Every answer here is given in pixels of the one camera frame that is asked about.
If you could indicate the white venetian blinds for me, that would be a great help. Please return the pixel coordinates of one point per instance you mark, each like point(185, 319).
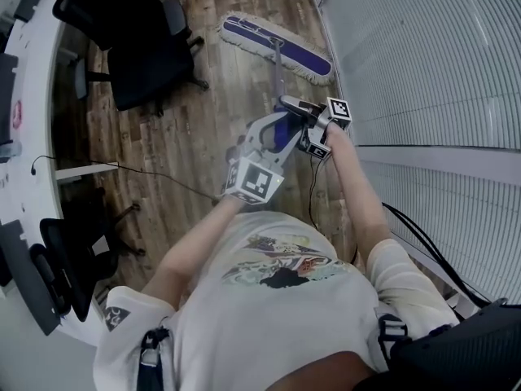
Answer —
point(447, 218)
point(427, 55)

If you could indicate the small pink desk item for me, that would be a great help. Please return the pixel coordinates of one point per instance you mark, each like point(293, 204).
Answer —
point(16, 114)

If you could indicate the small clear plastic container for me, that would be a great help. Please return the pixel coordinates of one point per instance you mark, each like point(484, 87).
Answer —
point(9, 150)

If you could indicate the white printed t-shirt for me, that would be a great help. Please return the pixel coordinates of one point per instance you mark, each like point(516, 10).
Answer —
point(264, 324)

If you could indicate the black monitor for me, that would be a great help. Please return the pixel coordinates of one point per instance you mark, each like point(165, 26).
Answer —
point(6, 96)

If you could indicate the black mesh office chair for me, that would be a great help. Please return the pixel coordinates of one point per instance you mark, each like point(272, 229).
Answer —
point(77, 255)

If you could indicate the white curved office desk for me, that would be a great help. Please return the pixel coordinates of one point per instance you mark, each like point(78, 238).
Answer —
point(36, 137)

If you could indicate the wooden floor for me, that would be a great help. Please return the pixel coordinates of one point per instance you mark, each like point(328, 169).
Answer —
point(183, 137)

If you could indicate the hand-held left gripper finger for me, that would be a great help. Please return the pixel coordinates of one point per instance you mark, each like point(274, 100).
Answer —
point(291, 145)
point(254, 134)

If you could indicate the person's right forearm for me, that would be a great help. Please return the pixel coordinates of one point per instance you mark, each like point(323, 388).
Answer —
point(358, 194)

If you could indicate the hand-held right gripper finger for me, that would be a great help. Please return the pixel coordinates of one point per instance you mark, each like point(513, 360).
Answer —
point(303, 106)
point(308, 122)

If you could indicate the black chest-mounted device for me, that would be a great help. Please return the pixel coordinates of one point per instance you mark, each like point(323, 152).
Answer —
point(460, 352)

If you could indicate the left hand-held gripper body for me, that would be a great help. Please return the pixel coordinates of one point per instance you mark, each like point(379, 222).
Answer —
point(254, 179)

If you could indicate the person's left forearm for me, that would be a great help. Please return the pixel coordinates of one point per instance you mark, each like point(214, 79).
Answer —
point(191, 242)

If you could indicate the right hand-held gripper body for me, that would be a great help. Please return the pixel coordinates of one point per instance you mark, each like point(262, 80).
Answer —
point(338, 110)

